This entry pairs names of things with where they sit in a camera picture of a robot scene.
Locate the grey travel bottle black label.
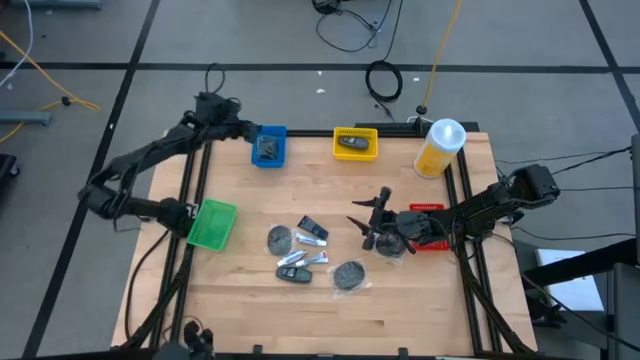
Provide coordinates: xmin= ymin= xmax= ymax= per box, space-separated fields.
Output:
xmin=274 ymin=265 xmax=314 ymax=285
xmin=337 ymin=135 xmax=371 ymax=151

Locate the yellow hanging cable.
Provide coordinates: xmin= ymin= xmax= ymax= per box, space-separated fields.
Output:
xmin=421 ymin=0 xmax=464 ymax=109

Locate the black coiled floor cable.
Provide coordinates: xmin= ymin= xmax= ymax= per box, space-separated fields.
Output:
xmin=364 ymin=59 xmax=404 ymax=105

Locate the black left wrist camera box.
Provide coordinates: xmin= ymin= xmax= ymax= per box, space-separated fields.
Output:
xmin=194 ymin=92 xmax=240 ymax=124

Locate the yellow plastic basket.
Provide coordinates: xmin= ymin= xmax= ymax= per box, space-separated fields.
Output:
xmin=332 ymin=126 xmax=380 ymax=163

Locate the white floor cable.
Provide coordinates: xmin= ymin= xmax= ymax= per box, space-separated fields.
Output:
xmin=0 ymin=0 xmax=34 ymax=89

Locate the white wipes canister yellow label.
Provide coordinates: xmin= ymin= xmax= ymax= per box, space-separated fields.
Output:
xmin=412 ymin=117 xmax=468 ymax=180

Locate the grey cabinet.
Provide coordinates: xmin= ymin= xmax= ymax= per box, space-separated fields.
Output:
xmin=607 ymin=132 xmax=640 ymax=360

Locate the black cable with plug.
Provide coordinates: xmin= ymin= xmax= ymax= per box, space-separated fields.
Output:
xmin=312 ymin=0 xmax=404 ymax=54

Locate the grey floor bar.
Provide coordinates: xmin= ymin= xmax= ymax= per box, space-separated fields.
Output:
xmin=0 ymin=110 xmax=53 ymax=127
xmin=9 ymin=0 xmax=104 ymax=10

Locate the yellow floor cable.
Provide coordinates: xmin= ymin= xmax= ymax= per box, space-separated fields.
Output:
xmin=0 ymin=29 xmax=102 ymax=146

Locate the red plastic basket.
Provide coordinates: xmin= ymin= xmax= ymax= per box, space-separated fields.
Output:
xmin=408 ymin=202 xmax=451 ymax=252

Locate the green plastic basket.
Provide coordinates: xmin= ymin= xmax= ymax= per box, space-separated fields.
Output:
xmin=186 ymin=198 xmax=239 ymax=253

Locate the blue plastic basket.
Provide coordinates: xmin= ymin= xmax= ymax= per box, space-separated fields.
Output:
xmin=250 ymin=124 xmax=288 ymax=169

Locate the black sponge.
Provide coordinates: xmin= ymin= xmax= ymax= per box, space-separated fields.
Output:
xmin=256 ymin=134 xmax=281 ymax=162
xmin=372 ymin=232 xmax=409 ymax=265
xmin=327 ymin=259 xmax=374 ymax=300
xmin=266 ymin=224 xmax=295 ymax=257

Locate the black clamp device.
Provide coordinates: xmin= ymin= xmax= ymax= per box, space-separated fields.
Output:
xmin=182 ymin=320 xmax=217 ymax=360

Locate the dark blue flat tube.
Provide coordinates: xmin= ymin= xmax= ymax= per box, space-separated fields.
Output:
xmin=296 ymin=214 xmax=330 ymax=241

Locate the white box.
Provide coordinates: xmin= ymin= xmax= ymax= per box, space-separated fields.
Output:
xmin=534 ymin=248 xmax=606 ymax=312

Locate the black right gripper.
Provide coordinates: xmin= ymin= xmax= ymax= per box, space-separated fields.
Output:
xmin=346 ymin=187 xmax=436 ymax=254

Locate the black beam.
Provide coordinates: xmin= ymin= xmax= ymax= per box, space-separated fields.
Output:
xmin=519 ymin=237 xmax=640 ymax=287

